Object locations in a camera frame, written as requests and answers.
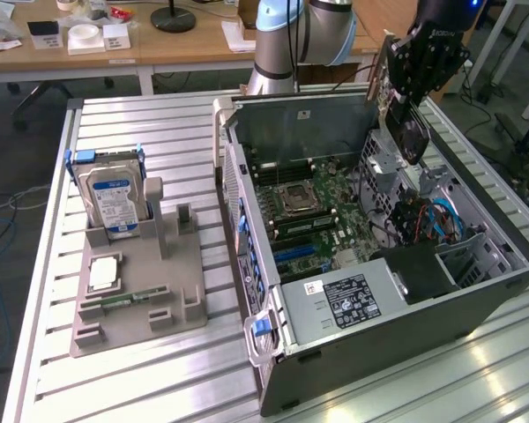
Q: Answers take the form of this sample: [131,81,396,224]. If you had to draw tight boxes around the blue wire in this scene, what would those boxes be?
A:
[426,197,465,242]

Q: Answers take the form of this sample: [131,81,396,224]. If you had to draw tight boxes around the blue expansion slot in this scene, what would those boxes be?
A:
[272,243,319,266]

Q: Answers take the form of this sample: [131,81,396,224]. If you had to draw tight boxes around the white desk frame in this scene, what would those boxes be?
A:
[466,0,529,121]

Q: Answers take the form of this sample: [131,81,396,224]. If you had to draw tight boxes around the brown cardboard box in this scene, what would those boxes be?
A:
[237,0,262,30]

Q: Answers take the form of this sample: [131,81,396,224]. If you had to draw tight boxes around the open black PC case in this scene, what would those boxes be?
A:
[212,85,529,419]

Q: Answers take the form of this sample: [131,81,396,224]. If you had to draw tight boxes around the graphics card with black fan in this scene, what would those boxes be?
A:
[363,29,432,167]

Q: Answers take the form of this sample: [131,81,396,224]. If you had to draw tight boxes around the green motherboard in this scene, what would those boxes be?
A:
[245,152,383,284]

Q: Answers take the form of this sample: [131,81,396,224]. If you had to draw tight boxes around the green RAM stick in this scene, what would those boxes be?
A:
[97,289,160,310]

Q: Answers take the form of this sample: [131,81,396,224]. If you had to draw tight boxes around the wooden desk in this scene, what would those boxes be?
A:
[0,0,383,85]

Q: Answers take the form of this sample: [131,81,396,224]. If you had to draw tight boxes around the white box with black top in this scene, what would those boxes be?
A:
[26,20,65,50]

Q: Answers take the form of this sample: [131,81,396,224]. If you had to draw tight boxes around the silver CPU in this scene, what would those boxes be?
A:
[89,259,121,291]

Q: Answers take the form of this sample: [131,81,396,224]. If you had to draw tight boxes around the white tape roll on box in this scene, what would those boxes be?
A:
[66,24,106,56]

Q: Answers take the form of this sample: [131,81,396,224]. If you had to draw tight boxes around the black round lamp base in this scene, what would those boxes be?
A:
[150,0,197,33]

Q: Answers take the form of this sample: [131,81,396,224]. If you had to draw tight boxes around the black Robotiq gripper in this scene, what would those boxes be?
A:
[387,0,487,108]

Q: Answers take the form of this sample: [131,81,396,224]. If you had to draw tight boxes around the red packet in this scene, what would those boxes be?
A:
[108,5,132,24]

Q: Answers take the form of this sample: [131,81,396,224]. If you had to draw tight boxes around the installed RAM stick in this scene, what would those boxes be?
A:
[272,213,337,240]

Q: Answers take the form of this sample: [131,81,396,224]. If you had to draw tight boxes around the metal disk bay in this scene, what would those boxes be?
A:
[435,231,515,288]

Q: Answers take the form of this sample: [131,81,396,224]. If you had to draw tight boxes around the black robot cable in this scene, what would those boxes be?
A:
[285,0,302,94]

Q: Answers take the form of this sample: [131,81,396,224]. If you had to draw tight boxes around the grey parts rack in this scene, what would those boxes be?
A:
[68,175,209,360]

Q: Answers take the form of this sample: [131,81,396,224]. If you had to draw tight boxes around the plain white box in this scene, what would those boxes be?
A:
[101,23,130,51]

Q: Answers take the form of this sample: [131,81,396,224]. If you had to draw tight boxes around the CPU socket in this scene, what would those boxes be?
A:
[279,182,315,217]

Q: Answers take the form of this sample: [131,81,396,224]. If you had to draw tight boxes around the grey case handle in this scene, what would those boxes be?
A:
[242,307,284,367]

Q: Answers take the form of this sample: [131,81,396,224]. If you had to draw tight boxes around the grey power supply unit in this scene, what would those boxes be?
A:
[280,257,407,345]

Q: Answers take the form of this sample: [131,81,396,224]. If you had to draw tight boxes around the hard disk in blue carrier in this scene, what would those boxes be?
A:
[63,148,154,241]

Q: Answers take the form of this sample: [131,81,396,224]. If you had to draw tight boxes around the stack of white papers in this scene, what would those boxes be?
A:
[221,19,257,52]

